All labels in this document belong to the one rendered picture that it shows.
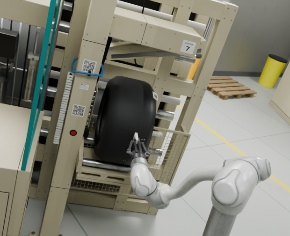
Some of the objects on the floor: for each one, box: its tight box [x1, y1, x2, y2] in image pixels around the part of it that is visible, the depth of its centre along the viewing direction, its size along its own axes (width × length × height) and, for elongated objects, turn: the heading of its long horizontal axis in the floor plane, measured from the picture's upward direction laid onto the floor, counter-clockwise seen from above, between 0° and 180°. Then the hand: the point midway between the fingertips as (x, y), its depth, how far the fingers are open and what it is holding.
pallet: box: [194, 76, 257, 100], centre depth 756 cm, size 122×84×11 cm
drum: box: [258, 54, 288, 89], centre depth 872 cm, size 45×46×71 cm
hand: (135, 138), depth 211 cm, fingers closed
